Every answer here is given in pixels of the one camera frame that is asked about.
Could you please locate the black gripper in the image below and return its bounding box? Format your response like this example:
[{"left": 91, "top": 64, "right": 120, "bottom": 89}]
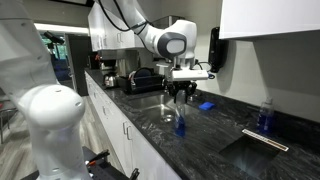
[{"left": 165, "top": 79, "right": 198, "bottom": 98}]

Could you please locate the clear detergent bottle blue liquid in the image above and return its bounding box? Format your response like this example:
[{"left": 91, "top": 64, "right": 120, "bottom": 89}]
[{"left": 174, "top": 89, "right": 188, "bottom": 138}]

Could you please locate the blue soap bottle white pump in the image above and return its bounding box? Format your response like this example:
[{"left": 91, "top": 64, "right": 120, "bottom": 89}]
[{"left": 256, "top": 96, "right": 275, "bottom": 135}]

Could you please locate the blue sponge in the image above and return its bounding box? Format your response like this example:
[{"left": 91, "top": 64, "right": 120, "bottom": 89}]
[{"left": 198, "top": 101, "right": 216, "bottom": 112}]

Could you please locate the stainless steel sink basin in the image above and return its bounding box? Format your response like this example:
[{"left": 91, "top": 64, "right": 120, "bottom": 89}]
[{"left": 126, "top": 93, "right": 201, "bottom": 124}]

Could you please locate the black dish rack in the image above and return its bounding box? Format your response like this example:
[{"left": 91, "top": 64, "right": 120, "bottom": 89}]
[{"left": 117, "top": 67, "right": 166, "bottom": 95}]

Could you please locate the steel kettle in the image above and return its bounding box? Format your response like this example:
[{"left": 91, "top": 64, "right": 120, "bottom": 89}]
[{"left": 103, "top": 72, "right": 119, "bottom": 89}]

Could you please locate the white lower cabinet row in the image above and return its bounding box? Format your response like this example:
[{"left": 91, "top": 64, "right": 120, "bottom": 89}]
[{"left": 84, "top": 71, "right": 183, "bottom": 180}]

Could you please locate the coffee machine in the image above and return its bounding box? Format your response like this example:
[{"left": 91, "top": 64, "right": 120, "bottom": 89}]
[{"left": 95, "top": 49, "right": 118, "bottom": 76}]

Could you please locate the countertop trash opening with label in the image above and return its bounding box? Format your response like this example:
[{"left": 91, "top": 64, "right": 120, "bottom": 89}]
[{"left": 218, "top": 128, "right": 290, "bottom": 178}]

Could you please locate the dark tall cabinet panel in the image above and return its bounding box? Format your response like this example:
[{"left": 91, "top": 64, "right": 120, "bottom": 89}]
[{"left": 64, "top": 33, "right": 93, "bottom": 97}]

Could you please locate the black red hand tool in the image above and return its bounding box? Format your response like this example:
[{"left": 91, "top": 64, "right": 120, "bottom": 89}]
[{"left": 84, "top": 149, "right": 111, "bottom": 167}]

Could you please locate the dark metal stool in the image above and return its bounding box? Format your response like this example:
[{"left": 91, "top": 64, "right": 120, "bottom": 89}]
[{"left": 0, "top": 99, "right": 18, "bottom": 145}]

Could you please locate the black wall soap dispenser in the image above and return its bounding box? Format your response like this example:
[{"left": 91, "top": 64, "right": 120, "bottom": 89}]
[{"left": 207, "top": 26, "right": 229, "bottom": 74}]

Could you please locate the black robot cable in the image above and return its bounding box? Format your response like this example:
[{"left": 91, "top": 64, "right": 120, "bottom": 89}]
[{"left": 96, "top": 0, "right": 150, "bottom": 37}]

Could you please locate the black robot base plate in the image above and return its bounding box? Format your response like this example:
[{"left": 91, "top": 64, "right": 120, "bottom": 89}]
[{"left": 19, "top": 145, "right": 141, "bottom": 180}]

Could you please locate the white upper wall cabinet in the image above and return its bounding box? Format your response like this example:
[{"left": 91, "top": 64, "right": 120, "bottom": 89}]
[{"left": 218, "top": 0, "right": 320, "bottom": 41}]

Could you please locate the black camera on stand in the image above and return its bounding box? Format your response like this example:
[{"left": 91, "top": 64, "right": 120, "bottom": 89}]
[{"left": 42, "top": 30, "right": 66, "bottom": 46}]

